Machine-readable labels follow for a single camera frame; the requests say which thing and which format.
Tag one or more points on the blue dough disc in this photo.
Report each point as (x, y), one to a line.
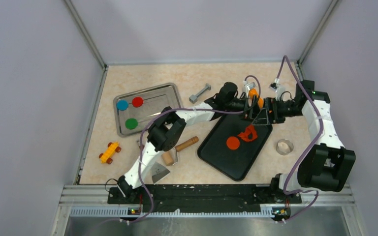
(122, 105)

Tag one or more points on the wooden handled metal scraper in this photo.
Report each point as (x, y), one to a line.
(159, 171)

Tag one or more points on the orange-red dough piece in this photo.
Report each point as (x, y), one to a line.
(233, 143)

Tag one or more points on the yellow toy car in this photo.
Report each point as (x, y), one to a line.
(112, 149)

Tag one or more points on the wooden dough roller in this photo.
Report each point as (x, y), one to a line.
(185, 145)

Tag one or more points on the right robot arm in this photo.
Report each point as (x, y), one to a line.
(325, 164)

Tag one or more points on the red dough disc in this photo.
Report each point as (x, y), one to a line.
(137, 102)

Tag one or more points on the orange-red dough scrap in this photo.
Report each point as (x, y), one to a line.
(249, 134)

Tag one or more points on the black baking tray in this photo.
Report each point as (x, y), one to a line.
(235, 164)

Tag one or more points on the green dough disc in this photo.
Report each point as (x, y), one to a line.
(131, 123)

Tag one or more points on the grey toy block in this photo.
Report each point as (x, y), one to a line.
(194, 97)

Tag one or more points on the silver metal tray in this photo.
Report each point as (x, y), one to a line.
(155, 100)

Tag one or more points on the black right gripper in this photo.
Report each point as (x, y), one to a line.
(271, 104)

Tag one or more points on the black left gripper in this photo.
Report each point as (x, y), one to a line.
(251, 112)

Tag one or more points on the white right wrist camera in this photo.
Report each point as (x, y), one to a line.
(278, 89)

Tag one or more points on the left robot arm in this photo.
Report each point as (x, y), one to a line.
(165, 130)

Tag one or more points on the orange toy carrot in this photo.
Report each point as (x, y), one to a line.
(256, 100)

